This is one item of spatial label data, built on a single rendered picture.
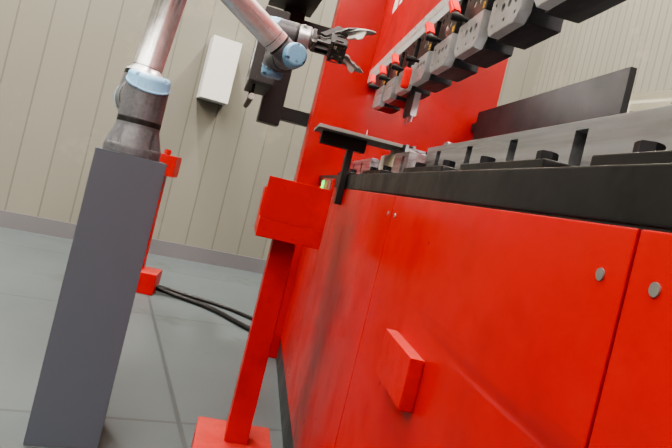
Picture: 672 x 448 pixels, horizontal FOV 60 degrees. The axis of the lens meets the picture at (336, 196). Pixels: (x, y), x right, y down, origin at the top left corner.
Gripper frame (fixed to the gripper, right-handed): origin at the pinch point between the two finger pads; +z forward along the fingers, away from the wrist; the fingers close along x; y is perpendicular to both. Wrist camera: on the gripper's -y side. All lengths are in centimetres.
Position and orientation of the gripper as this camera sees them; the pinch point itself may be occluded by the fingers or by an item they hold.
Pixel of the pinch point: (369, 52)
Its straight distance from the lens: 199.3
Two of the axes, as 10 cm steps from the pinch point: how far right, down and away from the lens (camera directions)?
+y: -0.5, 6.5, -7.6
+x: 2.7, -7.2, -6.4
